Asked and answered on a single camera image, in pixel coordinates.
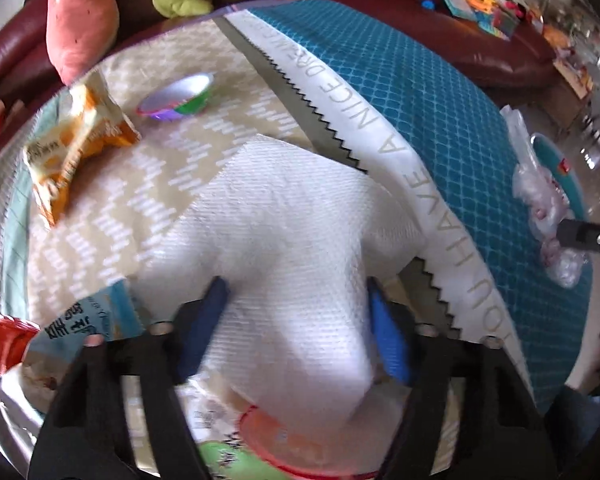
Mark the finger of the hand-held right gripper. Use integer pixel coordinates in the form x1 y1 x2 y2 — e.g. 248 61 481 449
555 217 600 261

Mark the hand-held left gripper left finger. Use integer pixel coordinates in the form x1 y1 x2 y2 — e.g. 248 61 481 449
27 276 231 480

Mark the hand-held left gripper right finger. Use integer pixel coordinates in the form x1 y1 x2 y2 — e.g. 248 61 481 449
367 276 561 480

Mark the clear plastic bag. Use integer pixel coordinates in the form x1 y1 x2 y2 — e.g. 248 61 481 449
500 105 588 288

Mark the teal grey waste bin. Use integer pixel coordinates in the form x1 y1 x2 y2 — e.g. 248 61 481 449
530 132 588 221

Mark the white paper towel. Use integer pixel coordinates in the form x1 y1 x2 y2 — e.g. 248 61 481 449
137 135 428 431

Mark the red snack packet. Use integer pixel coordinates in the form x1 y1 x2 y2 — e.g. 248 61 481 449
0 314 43 378

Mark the orange snack packet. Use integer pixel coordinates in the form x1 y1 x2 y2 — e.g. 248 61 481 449
22 70 143 228

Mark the light blue snack packet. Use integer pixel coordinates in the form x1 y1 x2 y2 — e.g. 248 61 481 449
0 280 146 416

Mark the wooden side table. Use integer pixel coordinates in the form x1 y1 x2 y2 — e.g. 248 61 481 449
552 55 600 101

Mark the teal and beige tablecloth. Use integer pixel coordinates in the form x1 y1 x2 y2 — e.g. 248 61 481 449
0 2 596 480

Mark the orange plush toy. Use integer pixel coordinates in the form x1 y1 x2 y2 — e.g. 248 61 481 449
542 25 573 48

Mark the purple and green bowl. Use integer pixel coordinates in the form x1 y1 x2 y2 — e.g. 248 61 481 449
136 72 216 123

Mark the red leather sofa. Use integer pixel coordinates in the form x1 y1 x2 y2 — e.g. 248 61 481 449
0 0 561 106

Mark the pink plush toy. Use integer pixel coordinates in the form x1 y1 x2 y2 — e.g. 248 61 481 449
46 0 120 86

